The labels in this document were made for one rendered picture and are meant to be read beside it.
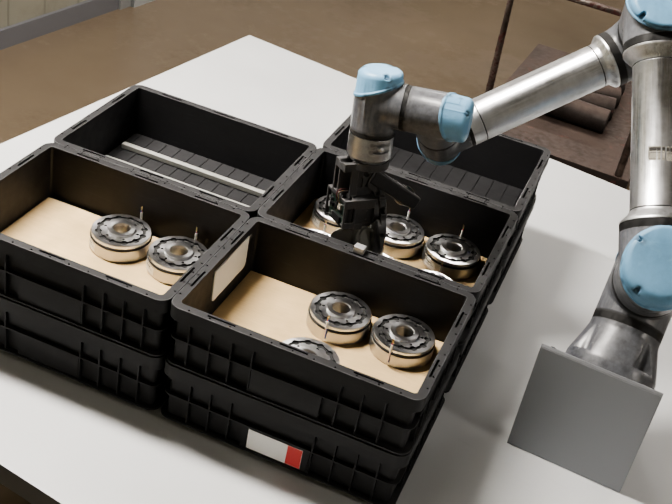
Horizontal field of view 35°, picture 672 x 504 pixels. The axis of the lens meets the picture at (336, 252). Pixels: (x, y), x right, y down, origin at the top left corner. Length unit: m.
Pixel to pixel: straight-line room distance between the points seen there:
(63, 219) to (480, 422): 0.80
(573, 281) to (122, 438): 1.03
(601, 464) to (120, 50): 3.23
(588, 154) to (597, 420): 2.15
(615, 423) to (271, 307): 0.58
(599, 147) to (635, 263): 2.27
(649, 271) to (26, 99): 2.92
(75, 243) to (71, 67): 2.58
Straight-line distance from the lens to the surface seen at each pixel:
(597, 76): 1.88
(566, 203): 2.57
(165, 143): 2.20
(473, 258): 1.95
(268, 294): 1.80
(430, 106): 1.71
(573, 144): 3.85
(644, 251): 1.63
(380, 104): 1.72
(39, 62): 4.43
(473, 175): 2.29
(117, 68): 4.43
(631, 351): 1.75
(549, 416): 1.77
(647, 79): 1.74
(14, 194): 1.90
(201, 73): 2.81
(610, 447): 1.78
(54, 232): 1.90
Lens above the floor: 1.89
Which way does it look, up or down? 33 degrees down
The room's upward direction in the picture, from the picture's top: 12 degrees clockwise
